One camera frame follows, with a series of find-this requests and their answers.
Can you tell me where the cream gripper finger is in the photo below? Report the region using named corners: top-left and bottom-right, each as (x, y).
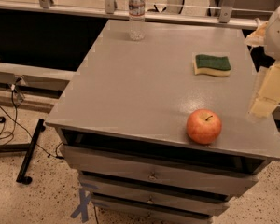
top-left (249, 61), bottom-right (280, 118)

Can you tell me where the clear plastic water bottle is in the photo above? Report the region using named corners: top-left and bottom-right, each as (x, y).
top-left (128, 0), bottom-right (146, 41)

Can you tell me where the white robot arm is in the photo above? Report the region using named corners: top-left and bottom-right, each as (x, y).
top-left (245, 6), bottom-right (280, 118)

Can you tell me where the green and yellow sponge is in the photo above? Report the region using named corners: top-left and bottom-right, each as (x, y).
top-left (193, 54), bottom-right (231, 77)

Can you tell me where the red apple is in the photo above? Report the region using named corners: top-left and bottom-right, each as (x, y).
top-left (187, 109), bottom-right (222, 145)

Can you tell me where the top grey drawer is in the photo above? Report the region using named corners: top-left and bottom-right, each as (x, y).
top-left (60, 145), bottom-right (258, 196)

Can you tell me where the grey drawer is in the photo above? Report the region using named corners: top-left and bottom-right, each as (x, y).
top-left (78, 174), bottom-right (230, 216)
top-left (60, 145), bottom-right (258, 196)
top-left (91, 193), bottom-right (213, 224)

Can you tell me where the grey drawer cabinet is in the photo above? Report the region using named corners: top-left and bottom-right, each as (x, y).
top-left (45, 19), bottom-right (280, 224)

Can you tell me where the middle grey drawer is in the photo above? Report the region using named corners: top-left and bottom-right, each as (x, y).
top-left (78, 174), bottom-right (230, 216)

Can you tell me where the bottom grey drawer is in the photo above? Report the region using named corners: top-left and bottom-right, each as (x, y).
top-left (91, 193), bottom-right (213, 224)

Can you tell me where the blue tape cross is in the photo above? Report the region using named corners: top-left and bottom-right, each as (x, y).
top-left (70, 188), bottom-right (99, 224)

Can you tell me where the black metal stand base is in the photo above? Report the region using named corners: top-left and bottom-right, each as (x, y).
top-left (0, 119), bottom-right (45, 185)

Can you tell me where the grey metal rail frame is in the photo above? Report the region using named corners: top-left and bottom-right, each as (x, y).
top-left (0, 0), bottom-right (280, 29)

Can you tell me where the black cable on floor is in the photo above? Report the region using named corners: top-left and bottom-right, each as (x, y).
top-left (0, 81), bottom-right (64, 160)

